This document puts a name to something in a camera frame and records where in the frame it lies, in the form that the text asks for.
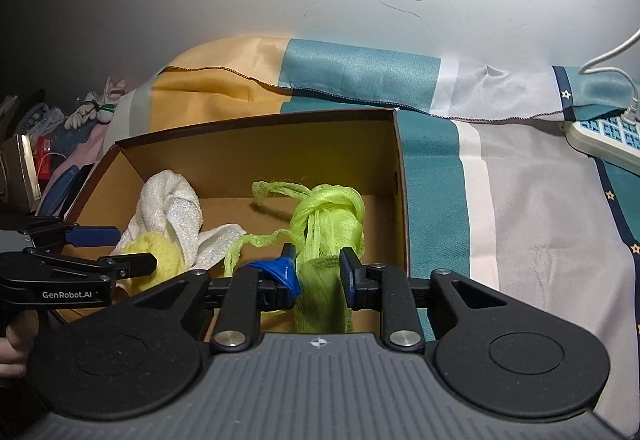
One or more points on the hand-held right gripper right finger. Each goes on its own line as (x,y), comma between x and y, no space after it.
(350,280)

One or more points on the small red object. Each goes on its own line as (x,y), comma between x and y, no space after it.
(44,159)

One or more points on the white flower plush ornament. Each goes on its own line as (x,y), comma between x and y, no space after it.
(105,112)

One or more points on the green mesh cloth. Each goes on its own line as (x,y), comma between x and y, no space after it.
(325,220)

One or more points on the yellow fuzzy cloth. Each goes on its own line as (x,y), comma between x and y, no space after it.
(167,245)

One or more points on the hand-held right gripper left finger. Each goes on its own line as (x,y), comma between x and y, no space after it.
(280,276)

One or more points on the brown cardboard box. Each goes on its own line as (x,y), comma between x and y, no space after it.
(300,154)

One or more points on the striped colour-block bedsheet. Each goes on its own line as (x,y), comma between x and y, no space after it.
(525,195)

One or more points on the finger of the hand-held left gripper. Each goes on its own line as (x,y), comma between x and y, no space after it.
(95,236)
(135,265)

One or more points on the person's left hand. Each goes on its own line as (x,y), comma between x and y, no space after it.
(12,345)

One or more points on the white power strip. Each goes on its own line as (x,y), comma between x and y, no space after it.
(590,139)

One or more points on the white towel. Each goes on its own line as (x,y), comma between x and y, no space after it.
(170,205)

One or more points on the shiny metallic object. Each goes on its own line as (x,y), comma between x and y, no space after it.
(22,169)

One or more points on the pink cloth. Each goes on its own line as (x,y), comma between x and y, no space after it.
(85,144)

